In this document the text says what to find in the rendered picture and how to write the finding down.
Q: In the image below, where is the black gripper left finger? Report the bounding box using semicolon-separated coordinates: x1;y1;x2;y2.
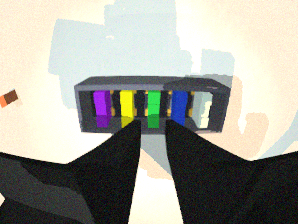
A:
0;120;141;224

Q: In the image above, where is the blue fuse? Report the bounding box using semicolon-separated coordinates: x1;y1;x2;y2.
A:
170;91;188;125

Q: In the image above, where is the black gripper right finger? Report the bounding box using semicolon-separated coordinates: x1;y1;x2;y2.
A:
165;120;298;224

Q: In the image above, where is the yellow fuse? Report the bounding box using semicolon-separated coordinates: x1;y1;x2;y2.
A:
120;91;134;127

